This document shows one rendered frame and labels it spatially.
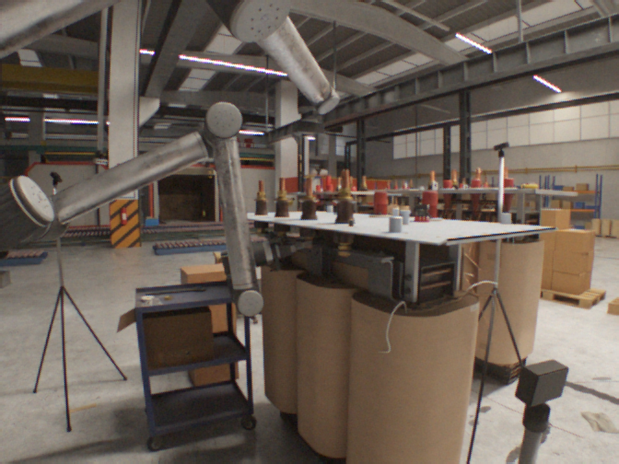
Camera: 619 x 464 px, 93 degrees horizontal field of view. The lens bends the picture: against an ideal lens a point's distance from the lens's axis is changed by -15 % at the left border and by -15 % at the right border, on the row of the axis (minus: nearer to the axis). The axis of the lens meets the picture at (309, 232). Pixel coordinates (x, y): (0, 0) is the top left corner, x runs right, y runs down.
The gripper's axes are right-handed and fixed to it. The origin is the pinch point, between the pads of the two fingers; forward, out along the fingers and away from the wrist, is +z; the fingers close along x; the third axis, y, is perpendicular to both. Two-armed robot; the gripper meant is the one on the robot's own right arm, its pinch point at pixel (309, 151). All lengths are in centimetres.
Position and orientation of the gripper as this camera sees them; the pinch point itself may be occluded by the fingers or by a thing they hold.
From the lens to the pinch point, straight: 160.1
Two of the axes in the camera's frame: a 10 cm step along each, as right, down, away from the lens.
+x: -9.2, 0.4, -3.9
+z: 0.0, 10.0, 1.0
